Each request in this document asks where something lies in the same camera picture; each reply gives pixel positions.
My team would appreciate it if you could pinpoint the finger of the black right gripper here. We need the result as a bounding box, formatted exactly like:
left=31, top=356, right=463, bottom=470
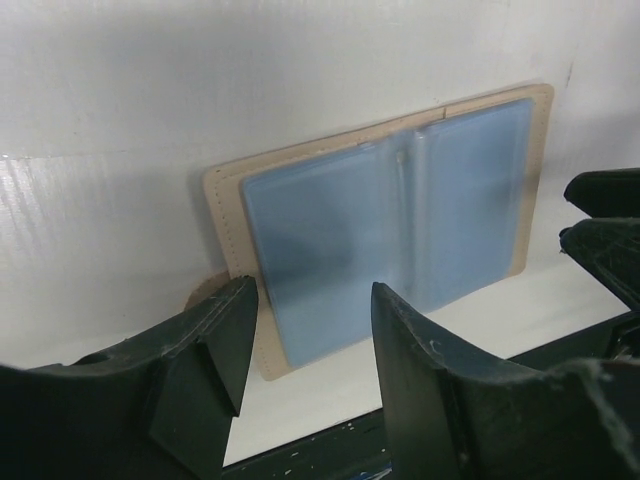
left=564, top=169, right=640, bottom=218
left=559, top=218, right=639, bottom=312

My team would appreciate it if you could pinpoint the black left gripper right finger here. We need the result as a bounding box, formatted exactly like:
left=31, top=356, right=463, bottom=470
left=371, top=283, right=639, bottom=479

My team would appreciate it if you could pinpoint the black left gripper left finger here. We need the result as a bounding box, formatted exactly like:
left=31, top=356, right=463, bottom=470
left=1, top=276, right=259, bottom=479

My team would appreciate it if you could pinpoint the beige leather card holder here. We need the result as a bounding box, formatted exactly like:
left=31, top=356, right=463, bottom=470
left=202, top=84, right=554, bottom=381

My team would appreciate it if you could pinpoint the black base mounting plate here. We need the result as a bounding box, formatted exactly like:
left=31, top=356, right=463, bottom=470
left=222, top=312, right=639, bottom=479

